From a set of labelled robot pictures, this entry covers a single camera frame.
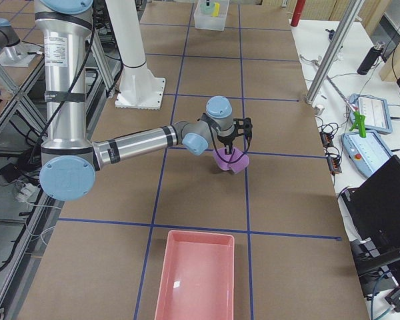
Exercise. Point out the yellow plastic cup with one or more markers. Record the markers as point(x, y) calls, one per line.
point(216, 8)

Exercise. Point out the purple cloth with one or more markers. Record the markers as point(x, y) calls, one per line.
point(235, 162)

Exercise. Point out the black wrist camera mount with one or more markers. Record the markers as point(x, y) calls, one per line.
point(243, 127)

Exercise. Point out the red cylinder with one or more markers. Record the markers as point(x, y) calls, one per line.
point(297, 12)

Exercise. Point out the blue teach pendant tablet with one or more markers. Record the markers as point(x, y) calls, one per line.
point(368, 153)

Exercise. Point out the pink plastic bin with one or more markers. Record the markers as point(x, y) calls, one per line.
point(197, 279)

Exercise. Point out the aluminium frame post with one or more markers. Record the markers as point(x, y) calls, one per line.
point(334, 47)

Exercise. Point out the mint green bowl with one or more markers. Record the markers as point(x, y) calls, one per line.
point(207, 7)

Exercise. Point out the black laptop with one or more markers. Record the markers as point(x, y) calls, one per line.
point(374, 206)

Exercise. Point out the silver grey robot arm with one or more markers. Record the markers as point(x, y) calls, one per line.
point(69, 160)

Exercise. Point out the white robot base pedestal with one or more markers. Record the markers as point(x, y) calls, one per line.
point(138, 87)

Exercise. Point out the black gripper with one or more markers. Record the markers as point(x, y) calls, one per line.
point(225, 140)

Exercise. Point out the black bottle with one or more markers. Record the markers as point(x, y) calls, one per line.
point(372, 55)

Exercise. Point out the translucent white plastic bin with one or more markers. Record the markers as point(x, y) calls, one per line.
point(207, 22)

